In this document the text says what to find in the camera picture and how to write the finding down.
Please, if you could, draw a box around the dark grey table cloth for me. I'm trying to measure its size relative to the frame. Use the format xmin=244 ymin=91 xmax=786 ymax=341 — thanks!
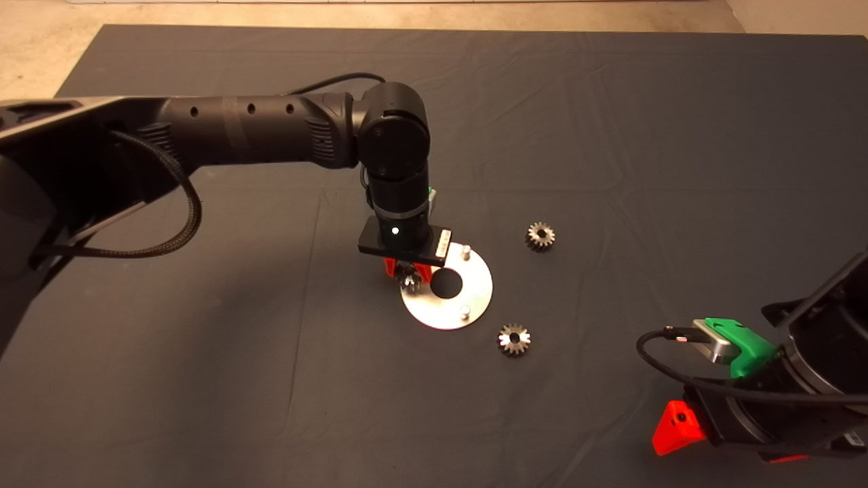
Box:
xmin=0 ymin=24 xmax=868 ymax=488

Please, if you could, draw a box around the green right camera mount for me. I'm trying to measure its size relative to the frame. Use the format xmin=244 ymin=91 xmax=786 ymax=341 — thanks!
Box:
xmin=705 ymin=317 xmax=779 ymax=379

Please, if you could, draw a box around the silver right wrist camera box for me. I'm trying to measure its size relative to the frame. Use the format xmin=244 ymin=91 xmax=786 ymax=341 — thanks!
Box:
xmin=692 ymin=319 xmax=736 ymax=365

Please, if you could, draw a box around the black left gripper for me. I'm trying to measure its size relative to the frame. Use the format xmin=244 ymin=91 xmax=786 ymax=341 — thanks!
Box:
xmin=359 ymin=207 xmax=453 ymax=285

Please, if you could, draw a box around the thick black braided cable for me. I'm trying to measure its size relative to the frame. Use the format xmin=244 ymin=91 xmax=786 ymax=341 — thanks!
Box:
xmin=31 ymin=129 xmax=203 ymax=260

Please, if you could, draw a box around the round metal carrier plate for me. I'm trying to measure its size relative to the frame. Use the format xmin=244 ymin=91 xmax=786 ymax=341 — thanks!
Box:
xmin=400 ymin=241 xmax=494 ymax=331

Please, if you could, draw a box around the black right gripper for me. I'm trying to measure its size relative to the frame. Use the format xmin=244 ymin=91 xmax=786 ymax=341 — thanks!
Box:
xmin=652 ymin=352 xmax=868 ymax=464

